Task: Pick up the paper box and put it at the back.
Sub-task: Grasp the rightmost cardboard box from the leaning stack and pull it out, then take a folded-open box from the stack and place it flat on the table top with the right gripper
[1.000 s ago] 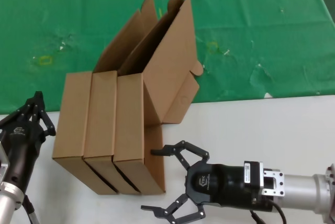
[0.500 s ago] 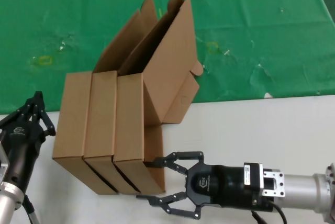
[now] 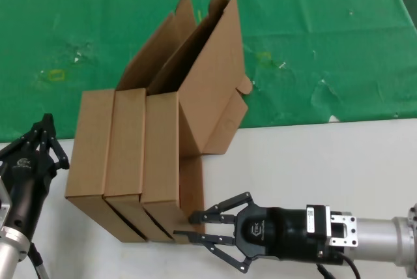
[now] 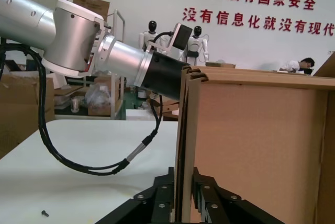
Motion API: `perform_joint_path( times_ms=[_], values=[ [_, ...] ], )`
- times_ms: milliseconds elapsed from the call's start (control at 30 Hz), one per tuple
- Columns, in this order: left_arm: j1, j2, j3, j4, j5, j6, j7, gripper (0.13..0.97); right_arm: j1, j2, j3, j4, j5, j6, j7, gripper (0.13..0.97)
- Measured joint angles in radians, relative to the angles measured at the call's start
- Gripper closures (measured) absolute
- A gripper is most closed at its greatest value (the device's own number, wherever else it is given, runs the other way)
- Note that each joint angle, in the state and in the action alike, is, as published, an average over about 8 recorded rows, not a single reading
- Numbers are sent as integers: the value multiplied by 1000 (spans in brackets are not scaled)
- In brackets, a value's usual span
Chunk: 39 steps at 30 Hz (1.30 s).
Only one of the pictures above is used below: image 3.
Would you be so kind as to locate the silver wrist bracket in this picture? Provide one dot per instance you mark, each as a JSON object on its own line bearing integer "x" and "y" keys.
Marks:
{"x": 352, "y": 227}
{"x": 4, "y": 204}

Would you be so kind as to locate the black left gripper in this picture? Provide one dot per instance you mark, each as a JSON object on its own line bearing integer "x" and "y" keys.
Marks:
{"x": 26, "y": 191}

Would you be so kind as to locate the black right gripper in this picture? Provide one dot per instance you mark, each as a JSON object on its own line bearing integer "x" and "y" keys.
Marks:
{"x": 286, "y": 233}

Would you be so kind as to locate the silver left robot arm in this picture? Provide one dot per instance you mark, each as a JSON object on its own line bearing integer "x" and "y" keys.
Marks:
{"x": 11, "y": 253}

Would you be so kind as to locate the silver right wrist bracket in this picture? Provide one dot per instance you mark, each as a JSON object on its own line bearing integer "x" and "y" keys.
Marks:
{"x": 352, "y": 227}

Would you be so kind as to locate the brown cardboard mailer box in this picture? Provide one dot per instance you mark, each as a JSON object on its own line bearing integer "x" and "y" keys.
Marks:
{"x": 91, "y": 145}
{"x": 161, "y": 145}
{"x": 125, "y": 145}

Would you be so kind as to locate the silver left wrist bracket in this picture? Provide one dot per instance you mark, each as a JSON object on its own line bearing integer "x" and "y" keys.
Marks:
{"x": 4, "y": 204}

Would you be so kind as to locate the green table cloth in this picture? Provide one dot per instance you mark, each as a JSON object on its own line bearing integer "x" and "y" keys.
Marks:
{"x": 97, "y": 15}

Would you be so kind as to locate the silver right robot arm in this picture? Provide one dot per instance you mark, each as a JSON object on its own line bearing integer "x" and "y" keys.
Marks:
{"x": 381, "y": 236}

